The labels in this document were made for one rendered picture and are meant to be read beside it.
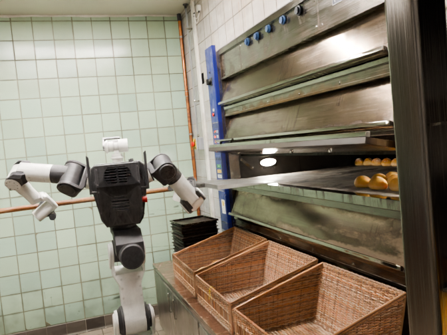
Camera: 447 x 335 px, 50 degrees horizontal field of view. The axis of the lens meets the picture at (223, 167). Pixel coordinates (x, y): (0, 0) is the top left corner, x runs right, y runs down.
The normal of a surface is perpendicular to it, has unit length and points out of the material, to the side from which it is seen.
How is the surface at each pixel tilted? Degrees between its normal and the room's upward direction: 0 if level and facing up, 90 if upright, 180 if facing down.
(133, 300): 80
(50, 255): 90
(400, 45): 90
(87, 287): 90
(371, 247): 70
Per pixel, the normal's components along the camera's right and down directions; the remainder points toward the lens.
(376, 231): -0.91, -0.24
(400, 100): -0.92, 0.11
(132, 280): 0.30, -0.15
